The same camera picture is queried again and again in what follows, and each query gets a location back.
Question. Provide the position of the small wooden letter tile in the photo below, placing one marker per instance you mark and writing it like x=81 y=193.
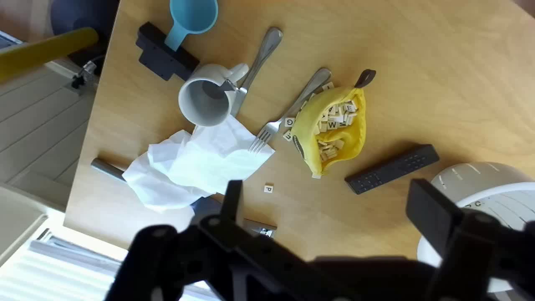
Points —
x=268 y=190

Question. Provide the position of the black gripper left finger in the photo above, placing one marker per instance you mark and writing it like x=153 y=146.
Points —
x=231 y=201

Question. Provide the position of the black rectangular block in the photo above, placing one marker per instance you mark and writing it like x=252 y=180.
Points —
x=160 y=54

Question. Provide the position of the silver metal bar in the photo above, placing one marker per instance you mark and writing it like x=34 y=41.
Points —
x=106 y=168

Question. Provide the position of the black box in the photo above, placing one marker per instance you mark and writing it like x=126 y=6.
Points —
x=208 y=205

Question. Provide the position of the dark utensil tip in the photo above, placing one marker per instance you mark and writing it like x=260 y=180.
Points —
x=367 y=78

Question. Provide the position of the silver metal fork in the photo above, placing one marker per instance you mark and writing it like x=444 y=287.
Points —
x=303 y=94

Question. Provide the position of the long black remote bar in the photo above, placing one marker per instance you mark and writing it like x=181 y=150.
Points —
x=390 y=170

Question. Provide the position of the white ceramic mug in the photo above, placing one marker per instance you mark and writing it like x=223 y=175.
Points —
x=201 y=110

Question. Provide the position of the blue plastic measuring cup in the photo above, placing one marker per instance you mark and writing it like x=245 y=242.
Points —
x=193 y=14

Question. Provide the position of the white round plate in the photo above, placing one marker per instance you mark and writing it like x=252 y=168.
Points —
x=491 y=190

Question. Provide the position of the yellow post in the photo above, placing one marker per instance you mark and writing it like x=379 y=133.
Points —
x=44 y=51

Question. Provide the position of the yellow bag of letter tiles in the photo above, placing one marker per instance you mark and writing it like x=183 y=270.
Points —
x=357 y=140

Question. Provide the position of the silver metal spoon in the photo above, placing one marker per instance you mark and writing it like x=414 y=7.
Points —
x=267 y=48

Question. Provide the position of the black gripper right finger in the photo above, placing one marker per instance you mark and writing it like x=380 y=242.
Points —
x=435 y=215

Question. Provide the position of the small black and white clamp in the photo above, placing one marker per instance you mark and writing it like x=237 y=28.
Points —
x=84 y=74

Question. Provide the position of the crumpled white napkin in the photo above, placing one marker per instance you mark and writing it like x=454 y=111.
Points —
x=195 y=161

